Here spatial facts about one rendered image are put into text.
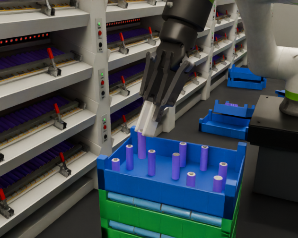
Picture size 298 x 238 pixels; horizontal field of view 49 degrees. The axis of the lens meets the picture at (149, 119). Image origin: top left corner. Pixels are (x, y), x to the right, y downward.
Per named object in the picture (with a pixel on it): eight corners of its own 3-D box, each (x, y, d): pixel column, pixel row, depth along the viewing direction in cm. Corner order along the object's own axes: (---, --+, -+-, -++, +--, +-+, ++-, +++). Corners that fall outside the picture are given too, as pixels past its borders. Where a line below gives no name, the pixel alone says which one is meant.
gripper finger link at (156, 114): (163, 98, 69) (173, 101, 67) (156, 121, 69) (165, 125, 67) (159, 96, 68) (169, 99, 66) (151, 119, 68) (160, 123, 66)
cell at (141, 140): (147, 156, 72) (147, 129, 70) (144, 159, 71) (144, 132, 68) (139, 154, 73) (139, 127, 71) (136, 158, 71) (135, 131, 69)
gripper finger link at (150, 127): (161, 106, 70) (163, 106, 69) (151, 136, 70) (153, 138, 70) (151, 102, 68) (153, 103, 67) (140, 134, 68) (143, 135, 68)
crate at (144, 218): (240, 198, 85) (243, 171, 82) (228, 252, 68) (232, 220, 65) (134, 175, 96) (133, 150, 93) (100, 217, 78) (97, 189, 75)
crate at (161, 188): (243, 171, 82) (247, 142, 79) (232, 220, 65) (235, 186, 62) (133, 150, 93) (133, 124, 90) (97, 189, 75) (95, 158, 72)
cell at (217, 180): (222, 181, 66) (219, 208, 68) (223, 176, 67) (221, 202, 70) (212, 179, 66) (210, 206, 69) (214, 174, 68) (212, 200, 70)
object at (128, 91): (167, 82, 190) (174, 60, 184) (107, 115, 141) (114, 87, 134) (138, 68, 196) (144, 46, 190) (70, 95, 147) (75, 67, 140)
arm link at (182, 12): (158, -13, 67) (190, -13, 60) (193, 10, 75) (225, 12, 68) (148, 15, 68) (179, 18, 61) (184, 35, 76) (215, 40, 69)
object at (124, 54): (168, 48, 183) (176, 25, 177) (105, 72, 134) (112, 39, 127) (137, 35, 189) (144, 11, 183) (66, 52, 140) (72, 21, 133)
